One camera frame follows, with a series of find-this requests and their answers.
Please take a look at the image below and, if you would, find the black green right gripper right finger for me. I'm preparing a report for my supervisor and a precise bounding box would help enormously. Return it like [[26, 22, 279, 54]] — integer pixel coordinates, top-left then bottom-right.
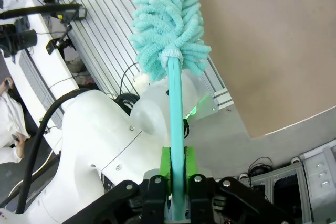
[[185, 146, 289, 224]]

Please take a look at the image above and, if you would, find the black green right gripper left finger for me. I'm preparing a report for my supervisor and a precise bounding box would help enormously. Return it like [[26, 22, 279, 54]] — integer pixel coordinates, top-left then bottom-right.
[[70, 146, 173, 224]]

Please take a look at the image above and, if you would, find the teal microfibre duster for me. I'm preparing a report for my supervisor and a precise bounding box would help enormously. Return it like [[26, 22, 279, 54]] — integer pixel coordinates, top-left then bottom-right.
[[130, 0, 212, 221]]

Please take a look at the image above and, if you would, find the white desk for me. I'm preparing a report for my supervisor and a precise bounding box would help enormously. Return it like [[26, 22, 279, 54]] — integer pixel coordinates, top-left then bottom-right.
[[0, 0, 81, 156]]

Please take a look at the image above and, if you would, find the person in white coat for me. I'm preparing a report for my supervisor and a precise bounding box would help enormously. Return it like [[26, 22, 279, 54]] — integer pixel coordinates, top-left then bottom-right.
[[0, 77, 32, 164]]

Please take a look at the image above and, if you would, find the grey keyboard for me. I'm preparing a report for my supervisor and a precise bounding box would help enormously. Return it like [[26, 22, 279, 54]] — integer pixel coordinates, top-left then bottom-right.
[[18, 50, 62, 130]]

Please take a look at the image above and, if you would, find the black cable bundle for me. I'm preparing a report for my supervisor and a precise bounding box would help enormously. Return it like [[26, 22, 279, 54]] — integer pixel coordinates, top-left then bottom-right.
[[248, 157, 274, 180]]

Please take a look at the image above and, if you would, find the black cable coil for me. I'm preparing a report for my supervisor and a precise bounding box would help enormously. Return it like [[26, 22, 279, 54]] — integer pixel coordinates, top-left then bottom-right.
[[114, 62, 142, 116]]

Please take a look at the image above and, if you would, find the black corrugated hose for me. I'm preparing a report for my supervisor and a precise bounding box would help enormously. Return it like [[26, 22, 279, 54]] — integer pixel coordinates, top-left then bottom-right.
[[15, 89, 90, 214]]

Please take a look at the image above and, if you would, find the slotted aluminium base plate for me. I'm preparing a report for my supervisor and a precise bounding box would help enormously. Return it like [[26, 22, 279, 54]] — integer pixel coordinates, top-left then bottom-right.
[[56, 0, 233, 114]]

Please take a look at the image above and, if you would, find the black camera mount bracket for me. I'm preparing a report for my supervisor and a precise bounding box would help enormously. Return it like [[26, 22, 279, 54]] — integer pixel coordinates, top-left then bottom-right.
[[46, 24, 77, 56]]

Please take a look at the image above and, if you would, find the small silver camera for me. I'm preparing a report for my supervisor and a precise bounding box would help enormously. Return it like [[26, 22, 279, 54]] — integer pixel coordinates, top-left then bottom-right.
[[59, 7, 87, 22]]

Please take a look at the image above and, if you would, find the black camera with lens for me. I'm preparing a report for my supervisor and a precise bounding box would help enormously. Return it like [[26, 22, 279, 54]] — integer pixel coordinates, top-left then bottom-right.
[[0, 24, 37, 58]]

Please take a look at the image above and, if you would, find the black sleeved cable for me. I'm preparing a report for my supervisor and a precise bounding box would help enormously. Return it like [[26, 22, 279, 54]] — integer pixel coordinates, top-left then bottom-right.
[[0, 3, 82, 20]]

